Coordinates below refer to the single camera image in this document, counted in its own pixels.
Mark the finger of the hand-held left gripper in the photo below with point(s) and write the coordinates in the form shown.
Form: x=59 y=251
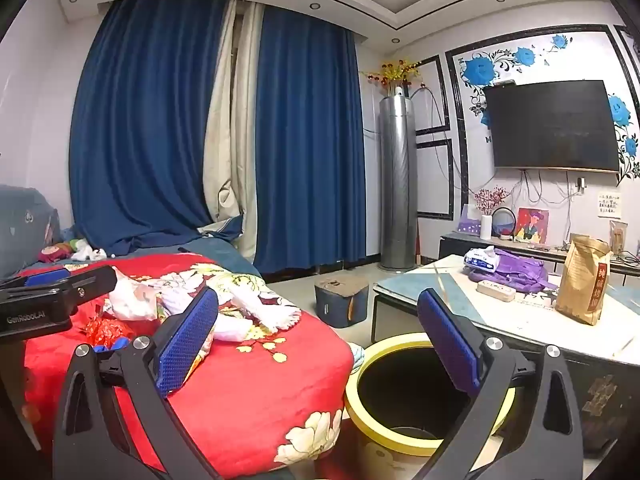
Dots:
x=92 y=282
x=47 y=277

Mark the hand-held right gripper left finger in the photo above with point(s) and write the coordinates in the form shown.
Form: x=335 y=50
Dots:
x=187 y=340

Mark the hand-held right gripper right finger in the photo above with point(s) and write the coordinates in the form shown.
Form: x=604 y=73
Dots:
x=447 y=340

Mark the white foam net bundle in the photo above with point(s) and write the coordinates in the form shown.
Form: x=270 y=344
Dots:
x=255 y=322

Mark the yellow rimmed black trash can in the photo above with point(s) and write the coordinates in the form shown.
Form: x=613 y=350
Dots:
x=380 y=430

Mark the pile of stuffed toys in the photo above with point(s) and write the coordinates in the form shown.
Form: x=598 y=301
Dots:
x=60 y=251

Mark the white plastic bag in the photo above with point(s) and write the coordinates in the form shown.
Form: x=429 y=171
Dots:
x=132 y=297

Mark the red plastic bag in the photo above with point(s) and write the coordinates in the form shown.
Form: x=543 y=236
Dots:
x=107 y=331

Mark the grey-blue sofa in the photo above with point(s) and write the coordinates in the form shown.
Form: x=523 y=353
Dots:
x=25 y=225

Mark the marble pattern coffee table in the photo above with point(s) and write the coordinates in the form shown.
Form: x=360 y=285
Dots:
x=510 y=325

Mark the beige oblong case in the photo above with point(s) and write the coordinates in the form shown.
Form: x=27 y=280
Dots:
x=496 y=291

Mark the red floral blanket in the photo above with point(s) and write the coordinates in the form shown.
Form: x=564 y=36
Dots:
x=260 y=385

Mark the white blue tissue pack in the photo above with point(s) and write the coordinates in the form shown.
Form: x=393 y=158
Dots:
x=481 y=260

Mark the purple backpack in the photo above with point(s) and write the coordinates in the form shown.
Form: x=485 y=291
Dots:
x=525 y=270

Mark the blue storage box stool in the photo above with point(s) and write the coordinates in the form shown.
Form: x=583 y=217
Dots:
x=340 y=305

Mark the white vase with pink flowers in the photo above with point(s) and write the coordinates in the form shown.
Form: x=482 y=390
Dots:
x=485 y=227

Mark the red figure painting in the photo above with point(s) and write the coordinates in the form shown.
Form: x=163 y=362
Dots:
x=531 y=225

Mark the brown paper bag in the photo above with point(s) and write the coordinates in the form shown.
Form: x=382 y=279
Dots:
x=582 y=285

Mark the blue curtain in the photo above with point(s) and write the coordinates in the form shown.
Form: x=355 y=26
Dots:
x=310 y=160
x=140 y=135

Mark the silver tower air conditioner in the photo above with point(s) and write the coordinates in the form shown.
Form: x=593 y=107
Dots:
x=398 y=185

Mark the beige curtain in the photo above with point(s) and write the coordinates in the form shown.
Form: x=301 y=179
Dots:
x=225 y=135

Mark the clear packet with wooden item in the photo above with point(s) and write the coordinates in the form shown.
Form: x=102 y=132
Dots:
x=618 y=237

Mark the yellow artificial flowers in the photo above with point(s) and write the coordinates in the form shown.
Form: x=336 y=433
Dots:
x=395 y=71

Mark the round black frame ornament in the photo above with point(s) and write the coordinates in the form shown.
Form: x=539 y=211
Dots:
x=504 y=220

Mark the white wall socket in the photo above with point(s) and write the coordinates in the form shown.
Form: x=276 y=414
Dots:
x=580 y=185

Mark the white wall note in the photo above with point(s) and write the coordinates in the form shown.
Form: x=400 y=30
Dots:
x=609 y=205

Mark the black wall television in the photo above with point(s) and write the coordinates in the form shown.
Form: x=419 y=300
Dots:
x=550 y=125

